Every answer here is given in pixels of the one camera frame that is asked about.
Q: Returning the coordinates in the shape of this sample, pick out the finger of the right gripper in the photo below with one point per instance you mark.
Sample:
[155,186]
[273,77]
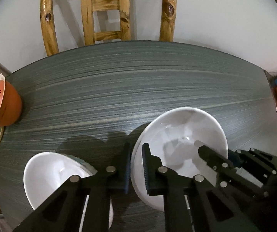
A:
[214,160]

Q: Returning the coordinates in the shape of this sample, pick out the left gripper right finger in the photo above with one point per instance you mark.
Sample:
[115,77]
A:
[157,176]

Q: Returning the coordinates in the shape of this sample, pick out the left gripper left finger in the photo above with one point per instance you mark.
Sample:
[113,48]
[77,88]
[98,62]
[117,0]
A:
[119,171]

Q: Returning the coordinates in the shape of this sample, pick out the white bowl pink rabbit print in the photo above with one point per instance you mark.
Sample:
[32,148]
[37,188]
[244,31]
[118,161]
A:
[175,137]

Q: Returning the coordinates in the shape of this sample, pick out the white bowl blue dog print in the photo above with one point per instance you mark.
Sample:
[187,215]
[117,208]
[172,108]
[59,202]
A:
[66,194]

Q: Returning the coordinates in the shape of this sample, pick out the orange lidded tea cup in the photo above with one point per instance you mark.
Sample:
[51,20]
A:
[10,103]

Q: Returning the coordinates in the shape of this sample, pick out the bamboo wooden chair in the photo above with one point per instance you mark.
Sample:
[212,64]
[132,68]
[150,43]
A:
[91,8]

